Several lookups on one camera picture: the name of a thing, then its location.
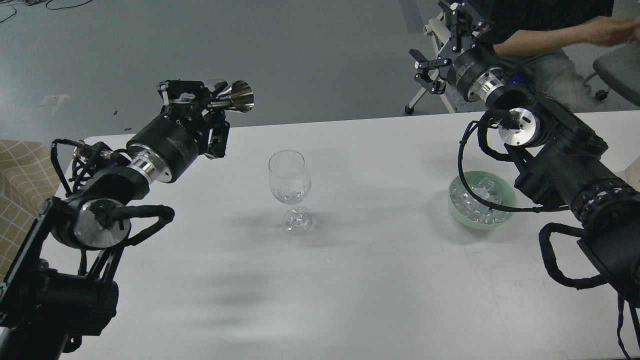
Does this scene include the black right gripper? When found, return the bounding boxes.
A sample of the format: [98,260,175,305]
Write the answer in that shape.
[409,0,506,103]

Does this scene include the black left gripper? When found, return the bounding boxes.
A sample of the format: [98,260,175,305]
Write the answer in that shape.
[126,80,231,183]

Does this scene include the steel double jigger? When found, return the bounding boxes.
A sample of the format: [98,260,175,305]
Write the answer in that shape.
[207,79,255,113]

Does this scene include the clear ice cubes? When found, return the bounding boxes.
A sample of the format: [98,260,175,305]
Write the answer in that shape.
[448,177,512,226]

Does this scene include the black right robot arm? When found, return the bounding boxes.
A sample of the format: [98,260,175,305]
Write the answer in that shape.
[404,0,639,332]

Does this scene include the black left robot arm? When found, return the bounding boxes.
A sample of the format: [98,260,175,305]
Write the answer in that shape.
[1,80,255,360]

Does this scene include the clear wine glass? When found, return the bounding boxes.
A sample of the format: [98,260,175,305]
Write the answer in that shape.
[268,149,316,236]

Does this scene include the person's hand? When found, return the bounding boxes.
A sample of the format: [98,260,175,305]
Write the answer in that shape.
[580,16,640,47]

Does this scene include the white office chair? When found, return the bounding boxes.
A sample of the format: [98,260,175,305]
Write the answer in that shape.
[404,11,457,116]

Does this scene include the seated person in black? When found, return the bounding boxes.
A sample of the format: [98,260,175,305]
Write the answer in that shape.
[475,0,633,113]

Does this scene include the green bowl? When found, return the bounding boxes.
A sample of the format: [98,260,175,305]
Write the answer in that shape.
[448,171,519,231]

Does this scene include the grey office chair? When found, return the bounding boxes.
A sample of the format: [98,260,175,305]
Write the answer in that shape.
[584,42,640,106]

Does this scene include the beige checkered cushion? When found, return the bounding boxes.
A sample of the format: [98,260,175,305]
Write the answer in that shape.
[0,139,60,279]

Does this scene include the beige object at table edge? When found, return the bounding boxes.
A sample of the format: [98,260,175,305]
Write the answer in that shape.
[623,156,640,192]

